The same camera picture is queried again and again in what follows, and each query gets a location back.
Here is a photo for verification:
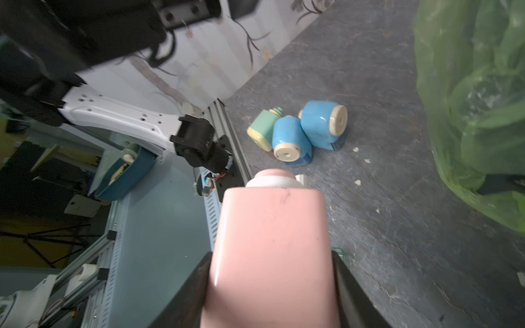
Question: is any green yellow sharpener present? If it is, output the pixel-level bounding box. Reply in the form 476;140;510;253
247;107;283;152

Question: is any pink pencil sharpener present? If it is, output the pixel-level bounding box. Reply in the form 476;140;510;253
200;169;340;327

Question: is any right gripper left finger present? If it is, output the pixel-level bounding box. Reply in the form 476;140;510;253
149;251;213;328

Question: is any green bagged trash bin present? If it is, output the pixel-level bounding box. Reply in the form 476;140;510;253
414;1;524;233

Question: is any clear green shavings tray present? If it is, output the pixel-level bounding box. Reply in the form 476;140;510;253
332;247;348;265

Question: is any blue sharpener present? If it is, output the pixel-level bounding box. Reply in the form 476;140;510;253
272;116;313;168
299;101;349;151

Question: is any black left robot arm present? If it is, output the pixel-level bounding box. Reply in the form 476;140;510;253
1;1;233;176

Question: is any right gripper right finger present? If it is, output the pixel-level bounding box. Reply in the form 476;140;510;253
332;251;392;328

